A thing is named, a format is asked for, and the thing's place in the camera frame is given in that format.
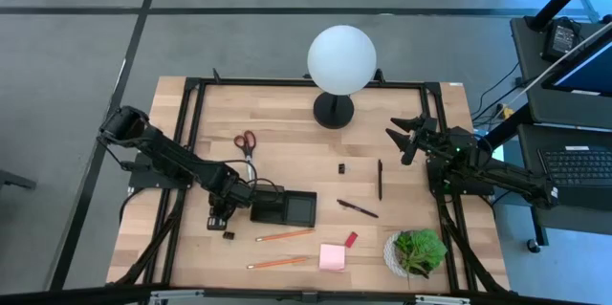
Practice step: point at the black mesh desk organizer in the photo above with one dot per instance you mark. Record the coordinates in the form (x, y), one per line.
(300, 209)

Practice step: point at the black binder clip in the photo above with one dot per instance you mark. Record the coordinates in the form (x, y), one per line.
(341, 168)
(228, 235)

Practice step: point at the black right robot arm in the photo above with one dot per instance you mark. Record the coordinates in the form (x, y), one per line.
(516, 178)

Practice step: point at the black rig crossbar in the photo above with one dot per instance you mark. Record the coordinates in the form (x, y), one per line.
(95, 294)

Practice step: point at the green plant in white pot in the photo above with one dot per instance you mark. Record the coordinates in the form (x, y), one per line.
(421, 250)

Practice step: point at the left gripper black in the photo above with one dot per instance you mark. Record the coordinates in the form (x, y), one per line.
(234, 192)

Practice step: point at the black keyboard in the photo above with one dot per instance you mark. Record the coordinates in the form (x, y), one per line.
(578, 166)

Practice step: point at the red eraser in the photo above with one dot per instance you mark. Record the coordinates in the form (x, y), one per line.
(351, 239)

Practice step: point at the black computer monitor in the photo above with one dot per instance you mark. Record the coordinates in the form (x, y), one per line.
(583, 73)

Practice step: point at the white globe table lamp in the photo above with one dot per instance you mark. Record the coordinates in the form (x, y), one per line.
(342, 58)

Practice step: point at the black computer desk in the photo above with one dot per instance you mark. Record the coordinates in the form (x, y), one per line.
(526, 80)

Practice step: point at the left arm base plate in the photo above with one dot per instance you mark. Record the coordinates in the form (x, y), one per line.
(143, 176)

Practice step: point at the black pen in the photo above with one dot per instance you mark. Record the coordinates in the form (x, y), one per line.
(357, 209)
(380, 180)

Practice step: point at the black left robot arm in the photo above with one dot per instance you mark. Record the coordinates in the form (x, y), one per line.
(167, 157)

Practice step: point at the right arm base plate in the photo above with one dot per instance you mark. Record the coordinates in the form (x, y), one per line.
(478, 188)

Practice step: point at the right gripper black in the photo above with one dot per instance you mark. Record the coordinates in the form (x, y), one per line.
(425, 140)

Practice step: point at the grey furniture foot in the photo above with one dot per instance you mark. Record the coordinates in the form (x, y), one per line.
(14, 180)

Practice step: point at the black aluminium table frame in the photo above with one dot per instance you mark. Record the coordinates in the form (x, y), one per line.
(258, 81)

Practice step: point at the black power adapter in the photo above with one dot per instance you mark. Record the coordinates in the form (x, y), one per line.
(561, 37)

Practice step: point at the yellow power plug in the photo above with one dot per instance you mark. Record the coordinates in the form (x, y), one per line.
(506, 112)

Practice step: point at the pink sticky note pad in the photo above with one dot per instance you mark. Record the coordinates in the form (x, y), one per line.
(332, 257)

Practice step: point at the orange pencil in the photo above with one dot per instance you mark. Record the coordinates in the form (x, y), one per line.
(285, 235)
(277, 262)

